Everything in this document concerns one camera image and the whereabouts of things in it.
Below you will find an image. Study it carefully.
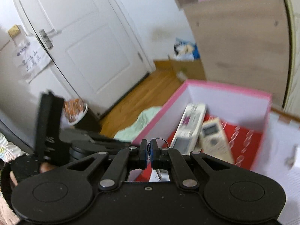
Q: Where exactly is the brown cardboard box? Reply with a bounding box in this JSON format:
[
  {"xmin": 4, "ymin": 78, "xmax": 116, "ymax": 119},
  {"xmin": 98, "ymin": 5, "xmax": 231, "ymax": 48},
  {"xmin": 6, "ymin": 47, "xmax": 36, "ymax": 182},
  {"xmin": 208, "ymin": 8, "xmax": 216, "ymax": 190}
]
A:
[{"xmin": 168, "ymin": 54, "xmax": 207, "ymax": 83}]

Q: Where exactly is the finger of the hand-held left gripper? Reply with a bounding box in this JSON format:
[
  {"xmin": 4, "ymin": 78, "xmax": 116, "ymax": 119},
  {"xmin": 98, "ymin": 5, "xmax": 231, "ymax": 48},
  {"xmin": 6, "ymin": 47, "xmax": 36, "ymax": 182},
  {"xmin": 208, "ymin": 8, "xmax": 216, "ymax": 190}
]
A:
[{"xmin": 91, "ymin": 134, "xmax": 132, "ymax": 149}]

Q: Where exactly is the person's left hand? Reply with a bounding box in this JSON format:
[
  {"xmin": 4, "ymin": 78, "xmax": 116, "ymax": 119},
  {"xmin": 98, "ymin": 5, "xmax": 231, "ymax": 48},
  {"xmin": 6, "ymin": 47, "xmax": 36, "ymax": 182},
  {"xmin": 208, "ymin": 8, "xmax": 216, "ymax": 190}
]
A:
[{"xmin": 9, "ymin": 163, "xmax": 57, "ymax": 186}]

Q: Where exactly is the cream remote control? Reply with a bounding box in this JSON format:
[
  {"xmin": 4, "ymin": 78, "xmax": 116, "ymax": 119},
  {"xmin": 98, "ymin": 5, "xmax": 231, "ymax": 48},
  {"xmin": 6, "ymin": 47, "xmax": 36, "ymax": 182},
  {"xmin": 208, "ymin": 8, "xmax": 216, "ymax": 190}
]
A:
[{"xmin": 200, "ymin": 118, "xmax": 235, "ymax": 165}]

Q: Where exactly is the white room door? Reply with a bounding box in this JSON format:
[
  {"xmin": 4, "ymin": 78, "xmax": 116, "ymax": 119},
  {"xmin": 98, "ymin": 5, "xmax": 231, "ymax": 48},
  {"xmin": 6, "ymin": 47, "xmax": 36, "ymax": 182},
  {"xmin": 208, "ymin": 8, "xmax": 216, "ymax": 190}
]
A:
[{"xmin": 9, "ymin": 0, "xmax": 155, "ymax": 116}]

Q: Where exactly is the paper note on door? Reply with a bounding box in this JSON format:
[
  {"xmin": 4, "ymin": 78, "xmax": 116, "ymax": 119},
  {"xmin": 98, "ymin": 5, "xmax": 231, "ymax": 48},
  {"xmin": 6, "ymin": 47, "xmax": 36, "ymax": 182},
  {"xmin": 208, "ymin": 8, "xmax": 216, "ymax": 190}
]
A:
[{"xmin": 12, "ymin": 36, "xmax": 52, "ymax": 84}]

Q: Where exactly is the white wardrobe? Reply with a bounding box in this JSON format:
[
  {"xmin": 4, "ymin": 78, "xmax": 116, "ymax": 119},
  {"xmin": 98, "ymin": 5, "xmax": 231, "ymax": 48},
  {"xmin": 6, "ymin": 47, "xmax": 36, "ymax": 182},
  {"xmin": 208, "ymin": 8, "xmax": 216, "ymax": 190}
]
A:
[{"xmin": 279, "ymin": 0, "xmax": 300, "ymax": 116}]

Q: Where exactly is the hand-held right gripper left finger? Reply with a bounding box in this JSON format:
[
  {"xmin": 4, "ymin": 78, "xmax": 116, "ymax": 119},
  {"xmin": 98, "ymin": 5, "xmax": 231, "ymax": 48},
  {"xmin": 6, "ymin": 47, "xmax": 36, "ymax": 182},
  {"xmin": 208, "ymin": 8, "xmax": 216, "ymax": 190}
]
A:
[{"xmin": 67, "ymin": 139, "xmax": 149, "ymax": 191}]

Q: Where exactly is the light wooden board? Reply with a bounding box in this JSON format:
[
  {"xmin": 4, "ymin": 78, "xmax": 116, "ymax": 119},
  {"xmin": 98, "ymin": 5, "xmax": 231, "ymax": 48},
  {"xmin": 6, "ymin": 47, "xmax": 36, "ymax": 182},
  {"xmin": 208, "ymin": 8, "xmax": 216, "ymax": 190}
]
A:
[{"xmin": 182, "ymin": 0, "xmax": 294, "ymax": 109}]

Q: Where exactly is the white patterned cloth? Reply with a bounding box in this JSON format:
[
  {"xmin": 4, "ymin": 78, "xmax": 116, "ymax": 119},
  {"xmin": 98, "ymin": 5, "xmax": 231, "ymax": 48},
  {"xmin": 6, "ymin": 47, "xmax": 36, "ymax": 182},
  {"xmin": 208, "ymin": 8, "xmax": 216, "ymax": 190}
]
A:
[{"xmin": 0, "ymin": 131, "xmax": 27, "ymax": 163}]

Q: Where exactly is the light green blanket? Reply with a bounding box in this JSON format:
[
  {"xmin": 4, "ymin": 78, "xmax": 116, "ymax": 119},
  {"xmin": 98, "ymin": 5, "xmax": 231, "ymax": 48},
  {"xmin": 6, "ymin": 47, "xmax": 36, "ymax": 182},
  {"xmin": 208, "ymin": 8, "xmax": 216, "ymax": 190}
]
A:
[{"xmin": 114, "ymin": 106, "xmax": 163, "ymax": 141}]

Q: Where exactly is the dark trash bin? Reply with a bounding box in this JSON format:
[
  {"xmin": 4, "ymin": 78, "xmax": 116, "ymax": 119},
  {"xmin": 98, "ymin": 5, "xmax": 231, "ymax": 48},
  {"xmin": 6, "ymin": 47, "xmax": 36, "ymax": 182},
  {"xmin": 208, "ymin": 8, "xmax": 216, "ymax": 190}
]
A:
[{"xmin": 63, "ymin": 97, "xmax": 102, "ymax": 132}]

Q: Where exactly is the pink fuzzy garment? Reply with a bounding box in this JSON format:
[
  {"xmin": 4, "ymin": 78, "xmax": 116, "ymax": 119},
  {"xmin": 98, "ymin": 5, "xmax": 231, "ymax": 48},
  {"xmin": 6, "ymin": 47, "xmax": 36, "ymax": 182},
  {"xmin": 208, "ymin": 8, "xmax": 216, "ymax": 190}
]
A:
[{"xmin": 0, "ymin": 164, "xmax": 22, "ymax": 225}]

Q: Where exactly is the yellow tag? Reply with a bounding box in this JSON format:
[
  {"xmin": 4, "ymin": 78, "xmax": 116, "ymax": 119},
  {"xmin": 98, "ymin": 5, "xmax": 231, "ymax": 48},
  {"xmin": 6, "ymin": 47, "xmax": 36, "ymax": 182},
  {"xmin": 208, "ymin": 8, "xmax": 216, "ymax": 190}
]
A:
[{"xmin": 8, "ymin": 25, "xmax": 20, "ymax": 39}]

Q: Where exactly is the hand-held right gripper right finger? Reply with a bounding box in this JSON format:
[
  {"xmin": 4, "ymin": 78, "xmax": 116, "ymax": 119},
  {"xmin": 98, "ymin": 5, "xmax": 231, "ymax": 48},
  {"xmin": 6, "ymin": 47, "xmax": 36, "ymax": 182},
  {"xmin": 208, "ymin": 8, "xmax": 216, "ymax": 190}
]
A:
[{"xmin": 150, "ymin": 139, "xmax": 235, "ymax": 189}]

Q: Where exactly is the blue plastic bag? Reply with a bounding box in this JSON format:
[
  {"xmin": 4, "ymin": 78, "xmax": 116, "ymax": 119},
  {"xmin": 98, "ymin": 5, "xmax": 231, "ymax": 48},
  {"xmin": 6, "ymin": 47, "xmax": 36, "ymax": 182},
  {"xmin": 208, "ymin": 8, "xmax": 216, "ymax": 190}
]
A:
[{"xmin": 175, "ymin": 37, "xmax": 200, "ymax": 61}]

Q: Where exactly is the pink cardboard box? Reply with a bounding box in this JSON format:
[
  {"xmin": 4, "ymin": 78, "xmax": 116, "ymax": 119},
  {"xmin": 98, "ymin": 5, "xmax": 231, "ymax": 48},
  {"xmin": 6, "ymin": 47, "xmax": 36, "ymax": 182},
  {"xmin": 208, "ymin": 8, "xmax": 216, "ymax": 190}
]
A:
[{"xmin": 132, "ymin": 79, "xmax": 272, "ymax": 182}]

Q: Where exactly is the white remote control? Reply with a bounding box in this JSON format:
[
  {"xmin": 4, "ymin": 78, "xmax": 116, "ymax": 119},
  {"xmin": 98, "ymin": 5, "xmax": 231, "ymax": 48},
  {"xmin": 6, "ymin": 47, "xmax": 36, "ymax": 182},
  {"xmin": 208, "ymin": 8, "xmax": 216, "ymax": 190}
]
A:
[{"xmin": 170, "ymin": 103, "xmax": 207, "ymax": 155}]

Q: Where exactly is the black door draft strip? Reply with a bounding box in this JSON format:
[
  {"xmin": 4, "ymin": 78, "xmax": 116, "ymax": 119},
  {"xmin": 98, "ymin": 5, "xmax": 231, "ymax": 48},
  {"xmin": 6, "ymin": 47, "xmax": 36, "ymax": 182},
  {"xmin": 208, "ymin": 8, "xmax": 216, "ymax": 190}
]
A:
[{"xmin": 98, "ymin": 72, "xmax": 151, "ymax": 118}]

